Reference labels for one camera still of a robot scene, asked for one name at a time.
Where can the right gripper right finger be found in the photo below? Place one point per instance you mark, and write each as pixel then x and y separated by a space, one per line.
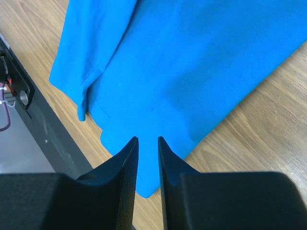
pixel 192 200

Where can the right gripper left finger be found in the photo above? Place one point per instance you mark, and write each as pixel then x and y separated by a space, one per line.
pixel 101 199

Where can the blue t shirt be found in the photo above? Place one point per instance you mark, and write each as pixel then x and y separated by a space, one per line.
pixel 170 68

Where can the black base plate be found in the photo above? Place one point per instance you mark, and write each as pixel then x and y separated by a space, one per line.
pixel 45 127

